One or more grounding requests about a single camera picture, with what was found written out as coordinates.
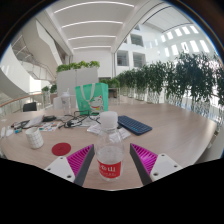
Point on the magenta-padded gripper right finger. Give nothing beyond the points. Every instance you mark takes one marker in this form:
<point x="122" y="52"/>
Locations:
<point x="146" y="158"/>

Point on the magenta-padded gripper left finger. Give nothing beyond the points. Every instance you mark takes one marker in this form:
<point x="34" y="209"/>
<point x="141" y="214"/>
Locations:
<point x="81" y="160"/>

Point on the clear red-labelled water bottle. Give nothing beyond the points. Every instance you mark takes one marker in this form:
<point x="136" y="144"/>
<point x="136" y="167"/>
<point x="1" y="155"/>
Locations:
<point x="110" y="156"/>

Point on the flat round red coaster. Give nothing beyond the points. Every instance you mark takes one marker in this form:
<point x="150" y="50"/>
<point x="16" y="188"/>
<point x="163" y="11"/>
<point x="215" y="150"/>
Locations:
<point x="61" y="149"/>

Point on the white plastic packet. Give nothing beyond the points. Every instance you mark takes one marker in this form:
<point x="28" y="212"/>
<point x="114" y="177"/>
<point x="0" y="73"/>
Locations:
<point x="125" y="133"/>

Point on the dark blue keyboard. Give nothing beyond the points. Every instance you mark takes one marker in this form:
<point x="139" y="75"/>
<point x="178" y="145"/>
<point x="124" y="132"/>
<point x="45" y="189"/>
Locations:
<point x="135" y="125"/>

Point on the colourful sticker sheet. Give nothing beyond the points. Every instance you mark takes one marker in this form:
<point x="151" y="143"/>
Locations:
<point x="50" y="126"/>

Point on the white grid-pattern mug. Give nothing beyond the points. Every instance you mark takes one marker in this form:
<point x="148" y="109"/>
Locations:
<point x="34" y="138"/>

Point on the clear sports bottle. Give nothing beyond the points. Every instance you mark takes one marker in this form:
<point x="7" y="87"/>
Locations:
<point x="65" y="103"/>

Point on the open notebook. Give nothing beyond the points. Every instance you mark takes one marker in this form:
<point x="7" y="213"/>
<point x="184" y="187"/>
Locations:
<point x="34" y="121"/>

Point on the green tote bag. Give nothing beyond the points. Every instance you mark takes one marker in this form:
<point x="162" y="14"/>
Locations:
<point x="91" y="98"/>

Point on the small teal box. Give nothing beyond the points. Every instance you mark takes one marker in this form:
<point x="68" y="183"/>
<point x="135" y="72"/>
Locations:
<point x="18" y="130"/>

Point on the black chair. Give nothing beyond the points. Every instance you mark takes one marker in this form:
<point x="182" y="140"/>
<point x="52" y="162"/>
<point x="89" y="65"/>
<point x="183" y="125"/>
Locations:
<point x="30" y="106"/>

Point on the wooden planter with plants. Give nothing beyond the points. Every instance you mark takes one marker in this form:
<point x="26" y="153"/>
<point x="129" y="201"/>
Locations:
<point x="50" y="91"/>
<point x="111" y="85"/>

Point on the white cabinet topped with plants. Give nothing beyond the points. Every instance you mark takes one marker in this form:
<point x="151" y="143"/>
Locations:
<point x="78" y="80"/>

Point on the row of green hedge plants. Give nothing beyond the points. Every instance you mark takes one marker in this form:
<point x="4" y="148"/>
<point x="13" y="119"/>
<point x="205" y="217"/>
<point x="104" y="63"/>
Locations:
<point x="173" y="80"/>

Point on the ceiling light strips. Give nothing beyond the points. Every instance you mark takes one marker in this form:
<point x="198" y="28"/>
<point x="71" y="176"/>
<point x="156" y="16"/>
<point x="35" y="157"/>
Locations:
<point x="93" y="22"/>

